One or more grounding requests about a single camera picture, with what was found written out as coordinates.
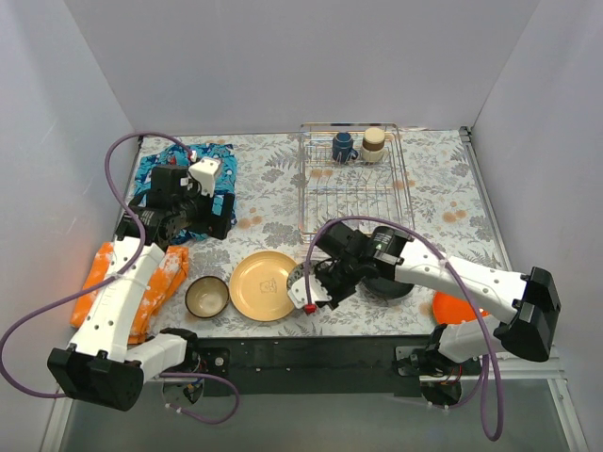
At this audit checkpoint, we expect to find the brown rimmed cream bowl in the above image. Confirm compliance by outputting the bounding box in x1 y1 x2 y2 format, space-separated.
185 276 230 318

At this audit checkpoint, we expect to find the dark blue mug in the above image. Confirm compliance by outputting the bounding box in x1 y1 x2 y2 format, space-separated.
332 132 359 164

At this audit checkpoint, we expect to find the floral patterned bowl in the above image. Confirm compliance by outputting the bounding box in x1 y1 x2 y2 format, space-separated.
286 263 305 290

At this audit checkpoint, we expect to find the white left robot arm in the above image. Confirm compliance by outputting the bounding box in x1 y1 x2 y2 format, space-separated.
47 157 235 412

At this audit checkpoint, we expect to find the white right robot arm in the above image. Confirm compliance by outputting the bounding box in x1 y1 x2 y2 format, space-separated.
314 222 561 375

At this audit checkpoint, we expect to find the blue shark print cloth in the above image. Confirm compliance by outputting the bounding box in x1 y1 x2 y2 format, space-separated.
128 143 237 249

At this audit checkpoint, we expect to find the beige bear plate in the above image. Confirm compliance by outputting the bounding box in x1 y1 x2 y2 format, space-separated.
229 250 297 322

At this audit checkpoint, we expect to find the orange tie-dye cloth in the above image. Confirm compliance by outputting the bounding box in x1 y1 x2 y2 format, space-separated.
83 242 188 345

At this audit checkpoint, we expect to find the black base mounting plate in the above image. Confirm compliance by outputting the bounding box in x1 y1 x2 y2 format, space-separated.
194 334 429 396

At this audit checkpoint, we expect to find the floral tablecloth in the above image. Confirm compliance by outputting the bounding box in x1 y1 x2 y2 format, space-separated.
149 130 510 337

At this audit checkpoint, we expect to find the orange plate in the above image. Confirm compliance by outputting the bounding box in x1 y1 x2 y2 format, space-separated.
432 292 477 325

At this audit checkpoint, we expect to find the beige and brown mug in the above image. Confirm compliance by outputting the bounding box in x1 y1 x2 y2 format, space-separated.
360 127 387 164

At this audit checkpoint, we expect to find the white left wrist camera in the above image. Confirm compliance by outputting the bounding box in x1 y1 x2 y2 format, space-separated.
188 157 222 197

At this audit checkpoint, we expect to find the chrome wire dish rack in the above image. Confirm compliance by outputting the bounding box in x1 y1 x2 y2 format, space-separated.
298 122 415 244

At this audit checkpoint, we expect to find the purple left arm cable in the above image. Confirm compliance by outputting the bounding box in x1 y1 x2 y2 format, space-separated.
0 132 241 425

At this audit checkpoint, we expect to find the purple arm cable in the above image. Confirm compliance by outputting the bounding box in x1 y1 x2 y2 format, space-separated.
0 132 241 425
303 216 505 442

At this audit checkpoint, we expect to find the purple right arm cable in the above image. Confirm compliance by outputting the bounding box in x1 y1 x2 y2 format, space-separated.
303 216 505 442

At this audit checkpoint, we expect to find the aluminium frame rail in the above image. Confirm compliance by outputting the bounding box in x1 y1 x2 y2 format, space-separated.
41 356 587 451

